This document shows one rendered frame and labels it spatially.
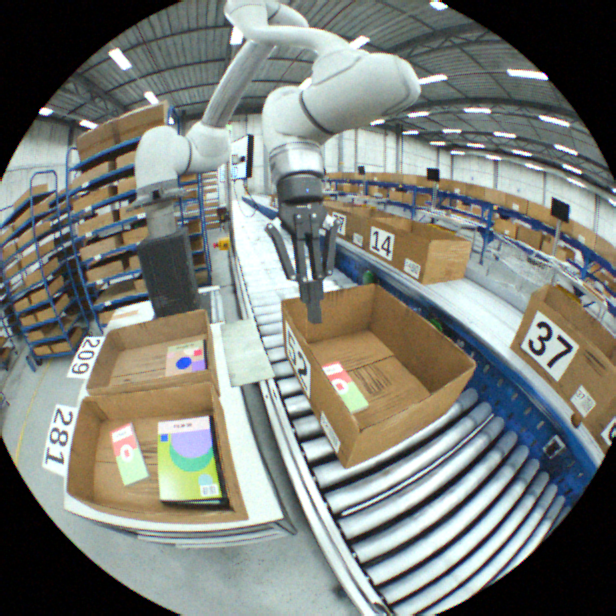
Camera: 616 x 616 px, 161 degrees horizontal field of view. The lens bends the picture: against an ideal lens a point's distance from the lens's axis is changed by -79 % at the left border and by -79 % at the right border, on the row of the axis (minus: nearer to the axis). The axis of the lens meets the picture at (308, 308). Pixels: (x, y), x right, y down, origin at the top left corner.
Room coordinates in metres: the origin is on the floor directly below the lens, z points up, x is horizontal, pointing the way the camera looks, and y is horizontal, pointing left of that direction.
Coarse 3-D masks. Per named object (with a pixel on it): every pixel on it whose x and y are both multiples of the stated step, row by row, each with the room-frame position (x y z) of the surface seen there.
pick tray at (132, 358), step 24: (192, 312) 0.58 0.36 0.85; (120, 336) 0.46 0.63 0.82; (144, 336) 0.50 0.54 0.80; (168, 336) 0.53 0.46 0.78; (192, 336) 0.57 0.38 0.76; (96, 360) 0.31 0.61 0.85; (120, 360) 0.41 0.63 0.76; (144, 360) 0.43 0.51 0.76; (96, 384) 0.25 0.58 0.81; (120, 384) 0.25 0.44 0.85; (144, 384) 0.27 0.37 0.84; (168, 384) 0.29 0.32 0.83; (216, 384) 0.34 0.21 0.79
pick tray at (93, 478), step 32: (192, 384) 0.29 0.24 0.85; (96, 416) 0.16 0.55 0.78; (128, 416) 0.21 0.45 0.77; (160, 416) 0.24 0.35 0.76; (192, 416) 0.26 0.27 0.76; (224, 416) 0.28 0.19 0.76; (96, 448) 0.08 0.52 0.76; (224, 448) 0.16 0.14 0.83; (96, 480) -0.01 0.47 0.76; (128, 512) -0.03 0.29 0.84; (160, 512) 0.00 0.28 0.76; (192, 512) 0.03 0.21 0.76; (224, 512) 0.04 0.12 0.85
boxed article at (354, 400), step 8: (328, 368) 0.43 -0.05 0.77; (336, 368) 0.43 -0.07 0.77; (328, 376) 0.40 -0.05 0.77; (336, 376) 0.40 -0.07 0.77; (344, 376) 0.40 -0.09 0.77; (336, 384) 0.37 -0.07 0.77; (344, 384) 0.37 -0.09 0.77; (352, 384) 0.37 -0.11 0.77; (344, 392) 0.35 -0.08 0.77; (352, 392) 0.34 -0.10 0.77; (344, 400) 0.32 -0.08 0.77; (352, 400) 0.32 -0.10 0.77; (360, 400) 0.32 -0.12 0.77; (352, 408) 0.30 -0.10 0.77; (360, 408) 0.30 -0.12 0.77
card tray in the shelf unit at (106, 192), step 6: (108, 186) 1.32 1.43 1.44; (114, 186) 1.42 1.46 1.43; (96, 192) 1.27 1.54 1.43; (102, 192) 1.29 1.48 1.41; (108, 192) 1.31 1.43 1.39; (114, 192) 1.41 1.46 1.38; (84, 198) 1.23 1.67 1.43; (90, 198) 1.25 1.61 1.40; (96, 198) 1.27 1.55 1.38; (102, 198) 1.29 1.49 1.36; (78, 204) 1.21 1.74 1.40; (84, 204) 1.23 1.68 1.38; (90, 204) 1.25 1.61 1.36; (78, 210) 1.21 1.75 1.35
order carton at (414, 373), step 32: (352, 288) 0.59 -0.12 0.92; (288, 320) 0.45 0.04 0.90; (352, 320) 0.60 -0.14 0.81; (384, 320) 0.56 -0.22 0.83; (416, 320) 0.45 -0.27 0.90; (320, 352) 0.51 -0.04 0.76; (352, 352) 0.50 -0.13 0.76; (384, 352) 0.49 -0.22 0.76; (416, 352) 0.42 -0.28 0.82; (448, 352) 0.33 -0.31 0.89; (320, 384) 0.28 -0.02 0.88; (384, 384) 0.38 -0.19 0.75; (416, 384) 0.36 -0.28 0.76; (448, 384) 0.22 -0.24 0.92; (320, 416) 0.27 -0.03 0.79; (352, 416) 0.18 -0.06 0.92; (384, 416) 0.28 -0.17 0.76; (416, 416) 0.20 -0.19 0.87; (352, 448) 0.16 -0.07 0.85; (384, 448) 0.19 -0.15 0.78
